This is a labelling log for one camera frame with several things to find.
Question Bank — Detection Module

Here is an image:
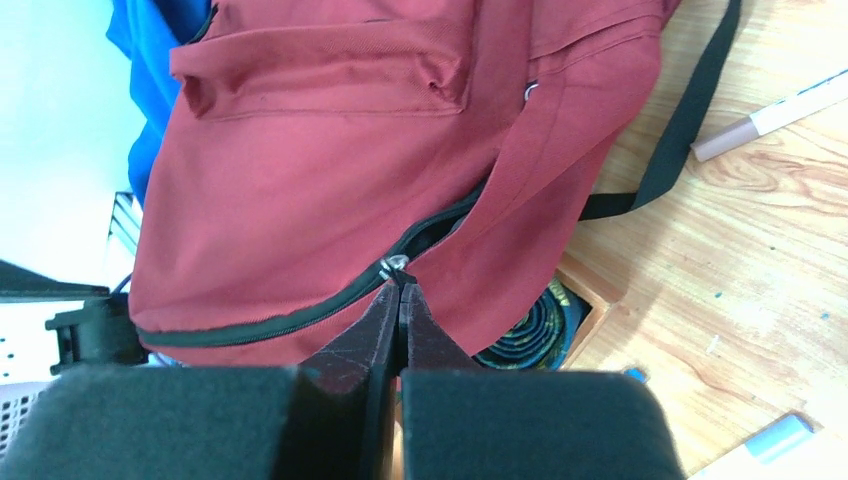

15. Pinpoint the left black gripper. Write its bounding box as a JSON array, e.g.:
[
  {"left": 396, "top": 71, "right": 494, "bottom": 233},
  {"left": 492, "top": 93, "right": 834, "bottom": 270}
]
[{"left": 45, "top": 293, "right": 149, "bottom": 375}]

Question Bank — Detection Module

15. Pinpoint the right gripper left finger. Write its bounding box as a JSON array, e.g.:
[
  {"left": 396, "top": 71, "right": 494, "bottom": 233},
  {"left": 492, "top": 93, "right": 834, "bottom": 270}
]
[{"left": 1, "top": 284, "right": 400, "bottom": 479}]

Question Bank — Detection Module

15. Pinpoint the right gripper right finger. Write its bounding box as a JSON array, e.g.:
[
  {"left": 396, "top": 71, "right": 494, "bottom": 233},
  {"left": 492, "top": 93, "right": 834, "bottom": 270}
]
[{"left": 398, "top": 284, "right": 684, "bottom": 479}]

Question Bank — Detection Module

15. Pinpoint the red backpack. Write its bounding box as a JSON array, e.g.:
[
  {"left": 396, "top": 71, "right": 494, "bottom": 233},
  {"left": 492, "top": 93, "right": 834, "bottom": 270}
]
[{"left": 129, "top": 0, "right": 741, "bottom": 365}]

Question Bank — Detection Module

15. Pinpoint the white marker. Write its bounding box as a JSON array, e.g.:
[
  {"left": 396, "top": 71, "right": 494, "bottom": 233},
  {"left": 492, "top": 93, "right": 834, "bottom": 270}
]
[{"left": 691, "top": 69, "right": 847, "bottom": 162}]

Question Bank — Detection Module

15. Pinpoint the wooden compartment tray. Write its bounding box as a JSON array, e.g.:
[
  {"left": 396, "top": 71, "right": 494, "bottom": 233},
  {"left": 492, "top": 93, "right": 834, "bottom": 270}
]
[{"left": 556, "top": 253, "right": 624, "bottom": 370}]

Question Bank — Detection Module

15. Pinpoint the blue cloth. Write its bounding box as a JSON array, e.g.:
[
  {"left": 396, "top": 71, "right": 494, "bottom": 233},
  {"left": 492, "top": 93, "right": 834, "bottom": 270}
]
[{"left": 106, "top": 0, "right": 217, "bottom": 204}]

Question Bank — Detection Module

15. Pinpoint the blue capped marker left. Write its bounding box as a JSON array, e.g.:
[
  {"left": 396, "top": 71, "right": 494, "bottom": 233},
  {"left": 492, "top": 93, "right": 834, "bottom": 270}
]
[{"left": 622, "top": 367, "right": 848, "bottom": 480}]

